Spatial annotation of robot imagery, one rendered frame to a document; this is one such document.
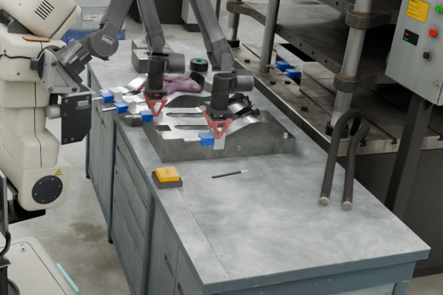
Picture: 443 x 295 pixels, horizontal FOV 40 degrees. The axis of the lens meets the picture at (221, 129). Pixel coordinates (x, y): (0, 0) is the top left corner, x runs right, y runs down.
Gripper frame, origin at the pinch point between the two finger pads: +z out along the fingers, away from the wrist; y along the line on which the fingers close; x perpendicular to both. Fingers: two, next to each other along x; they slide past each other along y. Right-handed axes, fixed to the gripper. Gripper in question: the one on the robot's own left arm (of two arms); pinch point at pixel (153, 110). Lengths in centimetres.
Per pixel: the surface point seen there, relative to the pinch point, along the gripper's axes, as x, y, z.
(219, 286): 4, -81, 13
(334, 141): -57, -30, 2
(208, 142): -9.7, -31.3, -1.9
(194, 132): -10.8, -14.8, 2.4
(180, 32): -141, 402, 89
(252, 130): -30.7, -18.9, 1.1
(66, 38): -14, 336, 75
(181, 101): -15.8, 16.5, 3.7
